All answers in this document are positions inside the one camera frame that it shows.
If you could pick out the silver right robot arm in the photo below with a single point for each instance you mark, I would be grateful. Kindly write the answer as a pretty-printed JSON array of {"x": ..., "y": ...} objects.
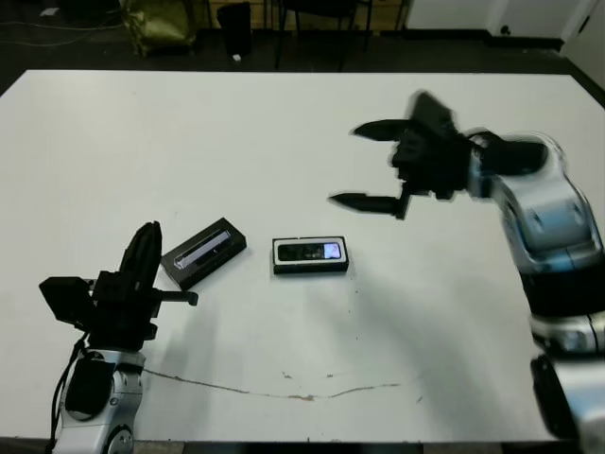
[{"x": 553, "y": 222}]

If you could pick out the black metal chair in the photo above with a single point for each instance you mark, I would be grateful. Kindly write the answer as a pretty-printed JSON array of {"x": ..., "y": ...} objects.
[{"x": 323, "y": 9}]

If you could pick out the white paper sheet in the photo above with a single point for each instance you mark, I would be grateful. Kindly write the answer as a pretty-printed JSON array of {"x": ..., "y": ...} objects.
[{"x": 49, "y": 12}]

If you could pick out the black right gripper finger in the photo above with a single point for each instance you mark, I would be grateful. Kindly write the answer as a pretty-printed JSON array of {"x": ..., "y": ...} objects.
[
  {"x": 373, "y": 203},
  {"x": 383, "y": 130}
]

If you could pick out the yellow-green plastic bag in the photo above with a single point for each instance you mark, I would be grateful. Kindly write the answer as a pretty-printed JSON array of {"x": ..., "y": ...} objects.
[{"x": 160, "y": 23}]

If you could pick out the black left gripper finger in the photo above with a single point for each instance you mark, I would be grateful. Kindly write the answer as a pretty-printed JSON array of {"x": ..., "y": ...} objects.
[
  {"x": 156, "y": 255},
  {"x": 137, "y": 255}
]

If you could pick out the black box base white insert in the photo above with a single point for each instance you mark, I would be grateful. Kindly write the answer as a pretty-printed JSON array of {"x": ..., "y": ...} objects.
[{"x": 309, "y": 268}]

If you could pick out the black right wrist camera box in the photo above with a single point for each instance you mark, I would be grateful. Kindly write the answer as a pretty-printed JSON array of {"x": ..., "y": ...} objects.
[{"x": 435, "y": 113}]

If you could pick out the black waste bin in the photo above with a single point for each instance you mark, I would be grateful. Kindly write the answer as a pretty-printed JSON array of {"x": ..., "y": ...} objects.
[{"x": 234, "y": 28}]

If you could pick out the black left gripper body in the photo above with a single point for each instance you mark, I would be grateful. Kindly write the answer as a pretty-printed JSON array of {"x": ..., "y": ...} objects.
[{"x": 123, "y": 317}]

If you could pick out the black printed box lid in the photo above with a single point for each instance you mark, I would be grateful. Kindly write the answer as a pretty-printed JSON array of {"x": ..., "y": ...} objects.
[{"x": 203, "y": 253}]

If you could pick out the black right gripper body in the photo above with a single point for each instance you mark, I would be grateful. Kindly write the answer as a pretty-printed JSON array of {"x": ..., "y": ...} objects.
[{"x": 430, "y": 163}]

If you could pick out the black round door stop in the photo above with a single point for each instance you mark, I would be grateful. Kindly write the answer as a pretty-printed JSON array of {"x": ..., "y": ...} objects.
[{"x": 506, "y": 29}]

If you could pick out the white door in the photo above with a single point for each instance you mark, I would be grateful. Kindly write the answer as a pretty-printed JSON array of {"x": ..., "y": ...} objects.
[{"x": 588, "y": 47}]

